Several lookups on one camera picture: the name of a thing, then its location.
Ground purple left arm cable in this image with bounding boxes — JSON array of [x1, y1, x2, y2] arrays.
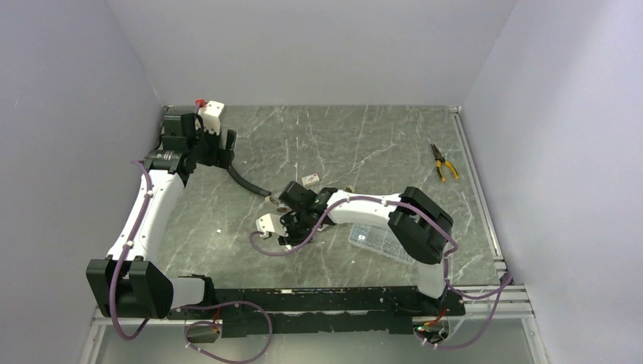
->
[[109, 160, 274, 364]]

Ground orange handled pliers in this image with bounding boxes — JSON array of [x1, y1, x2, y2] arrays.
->
[[431, 143, 460, 182]]

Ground white staple box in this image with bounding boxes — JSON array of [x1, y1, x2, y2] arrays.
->
[[301, 174, 320, 187]]

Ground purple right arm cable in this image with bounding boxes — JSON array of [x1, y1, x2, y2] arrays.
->
[[249, 196, 514, 351]]

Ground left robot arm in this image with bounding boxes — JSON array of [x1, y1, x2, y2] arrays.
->
[[86, 108, 236, 319]]

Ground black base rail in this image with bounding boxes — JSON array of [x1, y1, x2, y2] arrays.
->
[[167, 286, 466, 338]]

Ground black rubber hose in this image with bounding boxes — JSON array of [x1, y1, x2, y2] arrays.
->
[[227, 165, 273, 199]]

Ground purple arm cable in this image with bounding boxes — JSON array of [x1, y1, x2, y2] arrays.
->
[[109, 160, 274, 364], [249, 196, 514, 351]]

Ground aluminium frame rail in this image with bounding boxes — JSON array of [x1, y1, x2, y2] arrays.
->
[[93, 286, 535, 327], [448, 106, 507, 280]]

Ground aluminium frame rail right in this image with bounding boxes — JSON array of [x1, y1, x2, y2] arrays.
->
[[448, 106, 507, 280]]

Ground clear plastic screw organizer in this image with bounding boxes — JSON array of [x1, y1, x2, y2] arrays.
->
[[348, 224, 415, 265]]

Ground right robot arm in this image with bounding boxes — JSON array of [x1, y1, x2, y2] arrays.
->
[[278, 181, 453, 315]]

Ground aluminium frame rail front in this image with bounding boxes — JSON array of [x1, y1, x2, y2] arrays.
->
[[93, 286, 535, 327]]

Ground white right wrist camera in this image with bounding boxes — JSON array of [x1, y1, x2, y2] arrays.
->
[[256, 213, 288, 239]]

